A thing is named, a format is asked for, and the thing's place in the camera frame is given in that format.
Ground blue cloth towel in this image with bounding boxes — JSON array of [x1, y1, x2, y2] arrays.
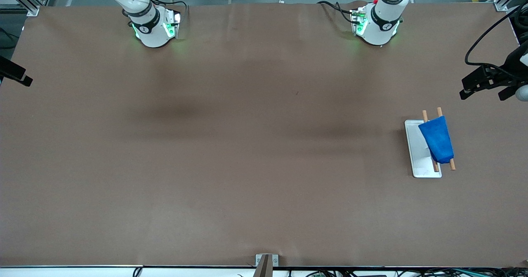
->
[[418, 116, 455, 164]]

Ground white towel rack wooden bars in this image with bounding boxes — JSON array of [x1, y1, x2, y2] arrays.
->
[[404, 107, 457, 179]]

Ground left base connector block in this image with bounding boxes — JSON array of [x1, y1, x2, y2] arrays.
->
[[351, 5, 368, 36]]

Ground base connector block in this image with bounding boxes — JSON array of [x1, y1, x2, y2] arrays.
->
[[164, 9, 182, 39], [351, 5, 368, 36]]

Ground right base connector block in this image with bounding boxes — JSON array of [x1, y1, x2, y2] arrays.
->
[[164, 9, 182, 39]]

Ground brown paper table cover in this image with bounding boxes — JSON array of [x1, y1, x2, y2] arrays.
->
[[0, 2, 528, 268]]

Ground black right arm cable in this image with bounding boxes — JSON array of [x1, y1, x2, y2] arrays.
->
[[0, 27, 19, 50]]

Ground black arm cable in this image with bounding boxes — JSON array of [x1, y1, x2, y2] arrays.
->
[[0, 27, 19, 50], [465, 4, 528, 69]]

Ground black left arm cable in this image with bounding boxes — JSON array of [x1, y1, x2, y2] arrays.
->
[[465, 4, 528, 69]]

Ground black left base cables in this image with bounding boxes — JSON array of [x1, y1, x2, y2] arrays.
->
[[318, 0, 359, 25]]

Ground black cable bundle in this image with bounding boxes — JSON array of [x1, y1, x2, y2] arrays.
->
[[289, 268, 528, 277]]

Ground white table frame edge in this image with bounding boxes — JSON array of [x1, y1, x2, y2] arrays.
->
[[0, 265, 528, 277]]

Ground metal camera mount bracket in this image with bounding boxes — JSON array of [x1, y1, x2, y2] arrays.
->
[[253, 254, 279, 277]]

